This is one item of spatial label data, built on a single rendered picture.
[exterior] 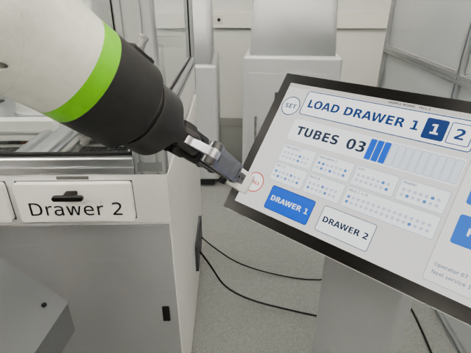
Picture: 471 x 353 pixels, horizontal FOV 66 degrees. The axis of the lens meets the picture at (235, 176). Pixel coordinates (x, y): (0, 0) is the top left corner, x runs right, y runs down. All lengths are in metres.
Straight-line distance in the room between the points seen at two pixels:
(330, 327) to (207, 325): 0.98
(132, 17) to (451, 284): 0.74
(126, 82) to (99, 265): 0.86
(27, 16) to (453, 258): 0.56
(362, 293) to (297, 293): 1.19
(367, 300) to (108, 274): 0.71
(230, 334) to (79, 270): 0.83
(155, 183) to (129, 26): 0.37
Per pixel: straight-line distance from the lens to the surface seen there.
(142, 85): 0.33
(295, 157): 0.70
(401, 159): 0.64
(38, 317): 0.74
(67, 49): 0.29
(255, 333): 1.77
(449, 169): 0.63
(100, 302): 1.23
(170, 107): 0.36
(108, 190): 0.96
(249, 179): 0.54
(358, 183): 0.64
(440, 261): 0.60
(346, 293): 0.81
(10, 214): 1.10
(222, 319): 1.82
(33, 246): 1.16
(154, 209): 0.98
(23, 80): 0.29
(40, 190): 1.03
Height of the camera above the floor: 1.34
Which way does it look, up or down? 26 degrees down
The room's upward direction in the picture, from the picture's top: straight up
